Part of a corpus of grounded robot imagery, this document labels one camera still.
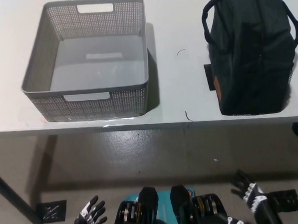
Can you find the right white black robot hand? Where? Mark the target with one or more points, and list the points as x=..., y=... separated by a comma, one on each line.
x=257, y=199

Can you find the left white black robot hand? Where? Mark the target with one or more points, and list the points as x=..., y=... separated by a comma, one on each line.
x=88, y=215

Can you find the dark green lunch bag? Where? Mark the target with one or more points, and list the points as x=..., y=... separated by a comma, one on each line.
x=248, y=61

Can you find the black floor tape square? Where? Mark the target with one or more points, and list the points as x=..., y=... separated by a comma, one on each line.
x=51, y=211
x=283, y=200

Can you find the robot left black body block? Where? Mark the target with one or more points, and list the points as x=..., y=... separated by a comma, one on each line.
x=148, y=199

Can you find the clear glossy tape strip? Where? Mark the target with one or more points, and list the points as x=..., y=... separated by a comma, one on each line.
x=107, y=125

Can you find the short thick dark thread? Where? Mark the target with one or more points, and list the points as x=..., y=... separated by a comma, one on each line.
x=187, y=115

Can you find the black cross-shaped tape patch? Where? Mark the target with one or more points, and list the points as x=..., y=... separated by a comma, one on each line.
x=209, y=76

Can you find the grey perforated plastic basket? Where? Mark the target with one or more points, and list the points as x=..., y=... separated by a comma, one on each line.
x=94, y=69

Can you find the thin curved dark thread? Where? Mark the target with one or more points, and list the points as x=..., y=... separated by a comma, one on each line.
x=182, y=50

